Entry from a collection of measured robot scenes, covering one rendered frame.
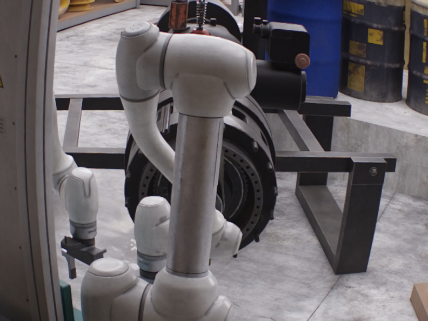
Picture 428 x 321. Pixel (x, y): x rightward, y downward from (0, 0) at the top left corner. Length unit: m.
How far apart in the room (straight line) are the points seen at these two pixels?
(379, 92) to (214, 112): 4.05
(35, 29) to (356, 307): 2.56
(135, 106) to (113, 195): 3.05
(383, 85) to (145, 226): 3.81
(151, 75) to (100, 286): 0.52
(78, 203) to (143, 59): 0.68
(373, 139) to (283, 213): 0.86
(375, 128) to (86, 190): 3.18
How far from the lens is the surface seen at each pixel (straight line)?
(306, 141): 4.13
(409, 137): 5.23
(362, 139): 5.32
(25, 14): 1.75
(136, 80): 1.87
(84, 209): 2.39
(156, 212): 2.19
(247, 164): 2.72
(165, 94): 3.05
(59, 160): 2.48
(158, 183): 2.83
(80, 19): 10.34
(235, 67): 1.79
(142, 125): 1.97
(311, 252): 4.39
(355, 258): 4.15
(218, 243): 2.17
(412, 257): 4.44
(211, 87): 1.79
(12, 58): 1.81
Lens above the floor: 1.92
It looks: 19 degrees down
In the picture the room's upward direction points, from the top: 4 degrees clockwise
